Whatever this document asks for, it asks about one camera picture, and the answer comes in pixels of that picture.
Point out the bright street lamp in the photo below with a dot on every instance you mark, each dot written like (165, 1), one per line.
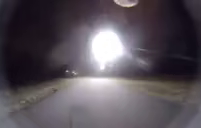
(106, 46)

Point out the vehicle with headlights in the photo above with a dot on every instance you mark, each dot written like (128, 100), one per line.
(70, 71)

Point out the grey asphalt path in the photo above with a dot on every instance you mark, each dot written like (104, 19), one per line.
(101, 103)

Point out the grass verge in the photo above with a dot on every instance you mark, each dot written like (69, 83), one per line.
(31, 93)
(161, 88)

